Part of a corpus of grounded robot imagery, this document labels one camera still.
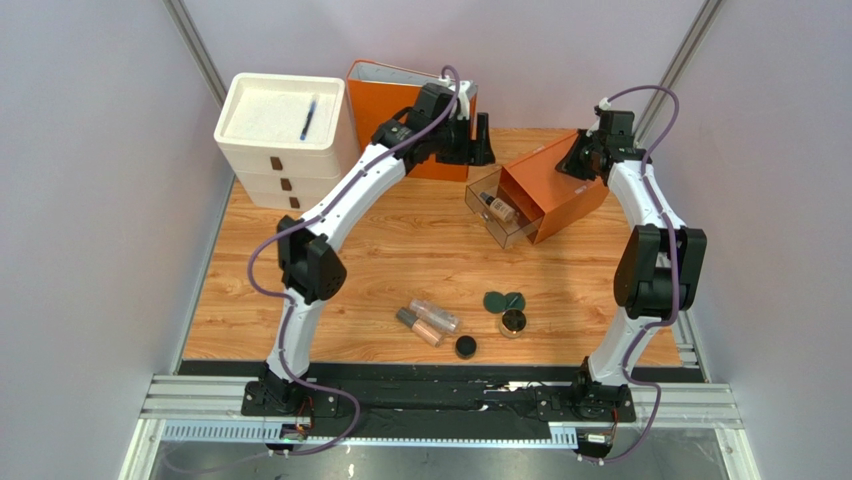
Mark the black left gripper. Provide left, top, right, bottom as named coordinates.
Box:
left=430, top=114, right=497, bottom=168

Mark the orange drawer cabinet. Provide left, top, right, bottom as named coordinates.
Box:
left=498, top=131, right=609, bottom=245

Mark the beige foundation bottle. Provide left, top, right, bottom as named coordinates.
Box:
left=479, top=191, right=518, bottom=223

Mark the clear drawer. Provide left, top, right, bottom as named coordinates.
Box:
left=465, top=168, right=544, bottom=249

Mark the clear tube bottle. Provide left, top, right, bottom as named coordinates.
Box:
left=408, top=299, right=461, bottom=333

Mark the gold cream jar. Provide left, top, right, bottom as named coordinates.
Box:
left=498, top=309, right=527, bottom=339

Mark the pink foundation bottle grey cap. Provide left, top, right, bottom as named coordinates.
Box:
left=395, top=307, right=444, bottom=347

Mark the black round jar lid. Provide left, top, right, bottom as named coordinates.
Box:
left=454, top=335, right=478, bottom=360

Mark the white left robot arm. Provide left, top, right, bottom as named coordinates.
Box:
left=241, top=77, right=495, bottom=416

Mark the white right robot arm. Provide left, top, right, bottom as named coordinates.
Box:
left=556, top=106, right=707, bottom=420

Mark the dark green compact disc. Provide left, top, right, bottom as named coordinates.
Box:
left=483, top=291, right=508, bottom=314

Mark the blue pen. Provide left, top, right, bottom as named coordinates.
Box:
left=299, top=94, right=319, bottom=141

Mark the white three-drawer storage box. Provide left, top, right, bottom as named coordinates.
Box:
left=214, top=73, right=361, bottom=211

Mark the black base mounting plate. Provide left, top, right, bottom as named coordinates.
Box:
left=240, top=381, right=637, bottom=423

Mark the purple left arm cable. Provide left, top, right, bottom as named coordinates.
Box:
left=246, top=64, right=462, bottom=458

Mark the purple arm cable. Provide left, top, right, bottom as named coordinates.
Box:
left=576, top=84, right=682, bottom=465
left=246, top=64, right=462, bottom=458

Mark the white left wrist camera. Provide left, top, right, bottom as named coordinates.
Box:
left=437, top=77, right=478, bottom=120

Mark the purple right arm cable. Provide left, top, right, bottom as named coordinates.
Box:
left=576, top=84, right=682, bottom=465

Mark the orange ring binder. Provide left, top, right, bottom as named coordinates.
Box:
left=346, top=59, right=478, bottom=183

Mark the aluminium frame rail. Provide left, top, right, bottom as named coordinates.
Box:
left=120, top=361, right=759, bottom=479

